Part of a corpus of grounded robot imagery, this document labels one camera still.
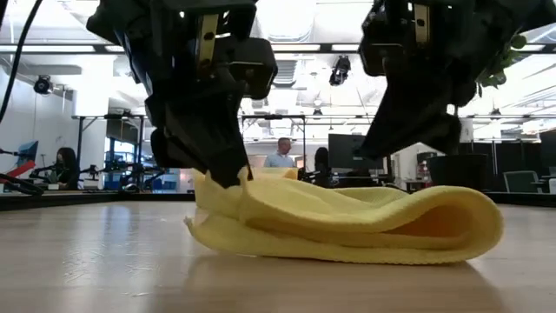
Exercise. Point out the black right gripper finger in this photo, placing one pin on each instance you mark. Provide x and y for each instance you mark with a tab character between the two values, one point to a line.
447	132
404	126

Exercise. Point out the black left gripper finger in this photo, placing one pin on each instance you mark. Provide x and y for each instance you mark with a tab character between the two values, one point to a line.
163	150
213	139

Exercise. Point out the yellow microfiber towel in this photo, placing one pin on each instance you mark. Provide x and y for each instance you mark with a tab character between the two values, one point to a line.
326	217

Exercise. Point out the black background robot arm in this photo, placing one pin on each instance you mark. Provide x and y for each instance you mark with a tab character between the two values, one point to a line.
19	184
134	174
41	171

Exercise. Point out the green plant in black pot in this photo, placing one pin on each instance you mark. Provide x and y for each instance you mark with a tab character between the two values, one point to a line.
458	171

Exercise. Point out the black computer monitor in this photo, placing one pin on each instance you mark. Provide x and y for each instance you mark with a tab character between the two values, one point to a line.
343	152

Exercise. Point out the person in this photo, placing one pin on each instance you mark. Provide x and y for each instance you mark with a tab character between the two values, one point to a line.
67	167
322	165
281	156

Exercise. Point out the black ceiling spotlight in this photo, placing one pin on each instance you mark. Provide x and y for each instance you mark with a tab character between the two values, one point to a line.
339	69
42	86

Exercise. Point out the grey office chair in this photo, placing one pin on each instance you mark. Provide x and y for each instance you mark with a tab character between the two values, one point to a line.
521	180

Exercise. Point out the small tilted monitor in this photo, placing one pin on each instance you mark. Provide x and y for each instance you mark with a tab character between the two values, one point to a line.
28	157

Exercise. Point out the black metal gantry frame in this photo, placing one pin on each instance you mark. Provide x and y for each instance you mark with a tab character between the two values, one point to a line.
278	117

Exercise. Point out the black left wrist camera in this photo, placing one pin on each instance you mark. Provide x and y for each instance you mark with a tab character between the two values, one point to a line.
254	67

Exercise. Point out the black aluminium table frame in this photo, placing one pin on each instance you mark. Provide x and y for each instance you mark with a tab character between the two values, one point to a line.
87	200

